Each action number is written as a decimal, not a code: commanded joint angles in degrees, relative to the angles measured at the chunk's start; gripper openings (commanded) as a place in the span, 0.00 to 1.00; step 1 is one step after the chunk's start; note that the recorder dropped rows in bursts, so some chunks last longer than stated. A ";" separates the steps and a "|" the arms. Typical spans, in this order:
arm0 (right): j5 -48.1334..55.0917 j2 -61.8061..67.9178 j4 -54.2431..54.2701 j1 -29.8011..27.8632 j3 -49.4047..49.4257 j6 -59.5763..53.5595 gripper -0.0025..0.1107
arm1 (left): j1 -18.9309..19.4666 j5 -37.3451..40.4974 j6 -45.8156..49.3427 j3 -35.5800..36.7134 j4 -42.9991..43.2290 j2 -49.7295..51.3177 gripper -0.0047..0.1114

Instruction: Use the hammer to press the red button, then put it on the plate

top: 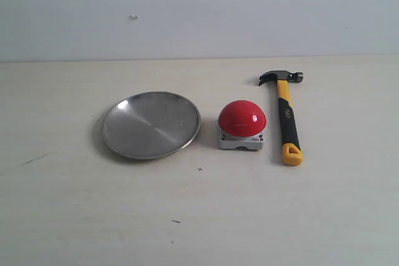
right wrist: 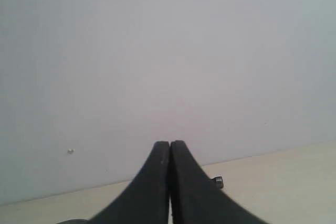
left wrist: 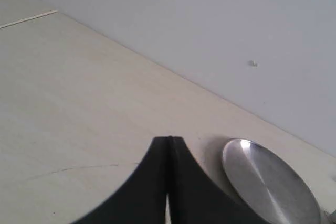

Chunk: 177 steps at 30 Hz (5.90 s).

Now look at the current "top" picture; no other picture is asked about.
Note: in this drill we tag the red dome push button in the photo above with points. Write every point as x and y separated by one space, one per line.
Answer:
241 125

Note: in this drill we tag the round metal plate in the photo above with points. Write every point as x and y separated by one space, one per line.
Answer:
151 125

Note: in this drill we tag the yellow black claw hammer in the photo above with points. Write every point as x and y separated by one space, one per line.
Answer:
292 154

